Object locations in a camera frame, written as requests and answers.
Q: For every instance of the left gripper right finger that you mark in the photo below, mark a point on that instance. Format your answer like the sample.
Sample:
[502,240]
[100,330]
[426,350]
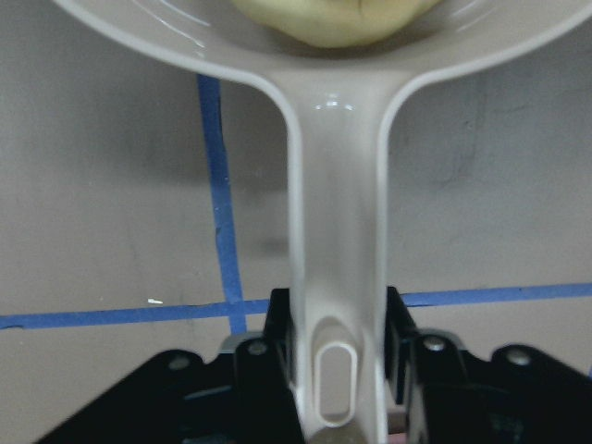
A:
[520,395]

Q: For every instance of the beige plastic dustpan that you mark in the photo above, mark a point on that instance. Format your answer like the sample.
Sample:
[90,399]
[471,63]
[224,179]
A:
[338,105]

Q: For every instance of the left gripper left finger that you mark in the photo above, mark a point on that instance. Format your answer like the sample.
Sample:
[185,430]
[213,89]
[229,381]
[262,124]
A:
[242,396]

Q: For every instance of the yellow paper ball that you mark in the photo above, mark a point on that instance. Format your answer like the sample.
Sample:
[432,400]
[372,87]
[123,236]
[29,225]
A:
[335,24]

